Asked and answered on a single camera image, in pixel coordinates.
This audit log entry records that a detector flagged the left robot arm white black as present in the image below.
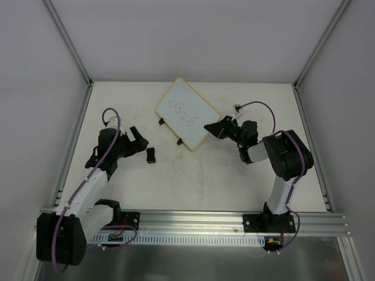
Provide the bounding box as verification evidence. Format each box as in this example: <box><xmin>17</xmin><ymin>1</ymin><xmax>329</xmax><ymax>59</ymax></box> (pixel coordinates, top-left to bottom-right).
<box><xmin>36</xmin><ymin>126</ymin><xmax>149</xmax><ymax>266</ymax></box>

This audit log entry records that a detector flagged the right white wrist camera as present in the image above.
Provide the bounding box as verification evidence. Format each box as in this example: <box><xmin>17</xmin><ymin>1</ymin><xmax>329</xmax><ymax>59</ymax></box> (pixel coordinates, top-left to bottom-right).
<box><xmin>233</xmin><ymin>104</ymin><xmax>243</xmax><ymax>119</ymax></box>

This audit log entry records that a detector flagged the left aluminium frame post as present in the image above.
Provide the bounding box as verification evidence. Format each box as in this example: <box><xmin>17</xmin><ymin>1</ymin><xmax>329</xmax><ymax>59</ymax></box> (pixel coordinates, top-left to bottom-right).
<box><xmin>42</xmin><ymin>0</ymin><xmax>92</xmax><ymax>86</ymax></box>

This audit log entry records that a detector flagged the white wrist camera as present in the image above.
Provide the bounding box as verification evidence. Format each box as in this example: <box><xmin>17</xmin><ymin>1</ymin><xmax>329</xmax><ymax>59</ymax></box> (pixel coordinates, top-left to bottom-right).
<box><xmin>105</xmin><ymin>116</ymin><xmax>121</xmax><ymax>129</ymax></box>
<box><xmin>233</xmin><ymin>104</ymin><xmax>243</xmax><ymax>119</ymax></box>

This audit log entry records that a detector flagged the aluminium frame post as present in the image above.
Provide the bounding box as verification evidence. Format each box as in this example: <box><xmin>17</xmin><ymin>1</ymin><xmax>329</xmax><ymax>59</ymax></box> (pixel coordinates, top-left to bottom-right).
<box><xmin>293</xmin><ymin>0</ymin><xmax>352</xmax><ymax>89</ymax></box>
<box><xmin>42</xmin><ymin>0</ymin><xmax>92</xmax><ymax>86</ymax></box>

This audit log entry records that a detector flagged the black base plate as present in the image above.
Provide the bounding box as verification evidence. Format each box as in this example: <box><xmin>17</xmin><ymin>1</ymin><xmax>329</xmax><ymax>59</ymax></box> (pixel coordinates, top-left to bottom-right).
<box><xmin>243</xmin><ymin>214</ymin><xmax>296</xmax><ymax>234</ymax></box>
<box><xmin>119</xmin><ymin>211</ymin><xmax>141</xmax><ymax>230</ymax></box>

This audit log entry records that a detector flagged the aluminium mounting rail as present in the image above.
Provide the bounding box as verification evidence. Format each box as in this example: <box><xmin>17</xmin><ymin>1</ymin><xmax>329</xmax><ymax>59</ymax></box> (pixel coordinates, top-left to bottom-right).
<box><xmin>33</xmin><ymin>207</ymin><xmax>349</xmax><ymax>235</ymax></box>

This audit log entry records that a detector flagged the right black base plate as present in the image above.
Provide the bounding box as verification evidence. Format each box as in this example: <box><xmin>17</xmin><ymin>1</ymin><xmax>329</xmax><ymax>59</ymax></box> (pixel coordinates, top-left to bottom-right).
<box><xmin>243</xmin><ymin>214</ymin><xmax>296</xmax><ymax>234</ymax></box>

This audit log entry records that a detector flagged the yellow framed whiteboard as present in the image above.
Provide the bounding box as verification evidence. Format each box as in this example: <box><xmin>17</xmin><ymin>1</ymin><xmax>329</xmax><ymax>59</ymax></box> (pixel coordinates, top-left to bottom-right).
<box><xmin>156</xmin><ymin>77</ymin><xmax>221</xmax><ymax>150</ymax></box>

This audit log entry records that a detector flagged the right aluminium frame post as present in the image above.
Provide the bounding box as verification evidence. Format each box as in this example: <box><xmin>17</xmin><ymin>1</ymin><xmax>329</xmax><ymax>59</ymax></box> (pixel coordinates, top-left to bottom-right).
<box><xmin>293</xmin><ymin>0</ymin><xmax>352</xmax><ymax>89</ymax></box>

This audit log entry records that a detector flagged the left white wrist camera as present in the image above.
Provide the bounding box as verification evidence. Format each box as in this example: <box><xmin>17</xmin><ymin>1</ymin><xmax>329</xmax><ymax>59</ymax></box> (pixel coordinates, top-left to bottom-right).
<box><xmin>105</xmin><ymin>116</ymin><xmax>121</xmax><ymax>129</ymax></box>

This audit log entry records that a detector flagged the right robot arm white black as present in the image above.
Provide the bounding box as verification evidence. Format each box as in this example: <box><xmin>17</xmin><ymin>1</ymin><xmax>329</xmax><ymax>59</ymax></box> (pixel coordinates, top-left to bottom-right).
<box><xmin>204</xmin><ymin>115</ymin><xmax>313</xmax><ymax>233</ymax></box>

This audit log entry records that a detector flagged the black bone shaped eraser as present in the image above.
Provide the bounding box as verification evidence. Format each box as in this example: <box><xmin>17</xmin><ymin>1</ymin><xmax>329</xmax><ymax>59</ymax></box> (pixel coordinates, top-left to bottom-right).
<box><xmin>146</xmin><ymin>148</ymin><xmax>156</xmax><ymax>164</ymax></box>

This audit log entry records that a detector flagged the white slotted cable duct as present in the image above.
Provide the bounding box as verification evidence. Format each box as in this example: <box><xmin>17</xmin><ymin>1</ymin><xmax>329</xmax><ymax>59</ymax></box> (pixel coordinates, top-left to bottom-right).
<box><xmin>89</xmin><ymin>232</ymin><xmax>265</xmax><ymax>248</ymax></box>

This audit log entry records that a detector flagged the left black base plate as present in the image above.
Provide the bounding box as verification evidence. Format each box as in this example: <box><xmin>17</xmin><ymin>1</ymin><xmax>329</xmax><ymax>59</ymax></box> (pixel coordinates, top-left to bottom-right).
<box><xmin>119</xmin><ymin>211</ymin><xmax>141</xmax><ymax>230</ymax></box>

